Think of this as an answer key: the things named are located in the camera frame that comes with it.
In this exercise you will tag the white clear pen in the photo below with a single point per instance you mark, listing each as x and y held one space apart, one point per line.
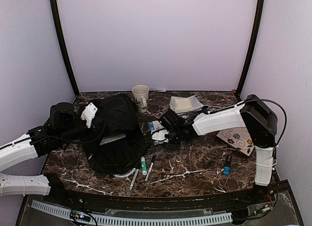
132 183

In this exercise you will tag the floral square plate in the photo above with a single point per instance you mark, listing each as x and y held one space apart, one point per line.
237 138

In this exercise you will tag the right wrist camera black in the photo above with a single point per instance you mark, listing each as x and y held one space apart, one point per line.
171 121

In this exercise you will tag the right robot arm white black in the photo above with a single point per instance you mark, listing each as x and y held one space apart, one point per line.
252 114

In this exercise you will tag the blue cap black marker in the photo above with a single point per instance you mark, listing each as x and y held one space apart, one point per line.
227 165

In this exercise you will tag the black frame post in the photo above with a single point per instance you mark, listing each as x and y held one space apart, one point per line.
251 47
63 47

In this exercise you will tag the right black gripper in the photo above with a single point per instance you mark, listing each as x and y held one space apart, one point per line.
173 146

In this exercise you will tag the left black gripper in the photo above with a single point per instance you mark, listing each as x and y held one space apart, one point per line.
90 137

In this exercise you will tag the grey notebook with barcode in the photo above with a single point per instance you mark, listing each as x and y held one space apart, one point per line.
112 138

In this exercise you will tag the cream ceramic mug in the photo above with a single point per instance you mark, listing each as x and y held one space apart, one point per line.
141 97

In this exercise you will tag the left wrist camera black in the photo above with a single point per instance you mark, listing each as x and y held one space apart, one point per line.
62 116

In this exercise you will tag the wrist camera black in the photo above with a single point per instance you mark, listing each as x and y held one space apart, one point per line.
62 116
171 121

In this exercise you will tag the white cable duct strip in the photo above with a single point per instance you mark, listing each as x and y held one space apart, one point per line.
114 218

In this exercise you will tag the left black frame post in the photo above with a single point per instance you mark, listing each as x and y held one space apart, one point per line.
63 47

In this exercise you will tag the clear bag with sandwich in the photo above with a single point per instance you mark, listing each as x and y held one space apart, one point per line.
185 104

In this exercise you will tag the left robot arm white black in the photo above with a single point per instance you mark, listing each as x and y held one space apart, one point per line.
36 143

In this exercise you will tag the black front rail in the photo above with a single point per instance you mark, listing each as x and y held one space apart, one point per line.
281 196

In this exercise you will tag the white glue stick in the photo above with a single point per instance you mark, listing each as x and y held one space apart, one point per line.
143 166

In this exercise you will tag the dog picture book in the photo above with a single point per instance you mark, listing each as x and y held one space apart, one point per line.
152 128

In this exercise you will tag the black student backpack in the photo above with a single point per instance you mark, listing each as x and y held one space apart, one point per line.
118 143

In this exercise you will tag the right black frame post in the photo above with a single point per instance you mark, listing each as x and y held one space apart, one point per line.
251 47

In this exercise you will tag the blue cap white marker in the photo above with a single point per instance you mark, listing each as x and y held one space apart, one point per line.
150 169

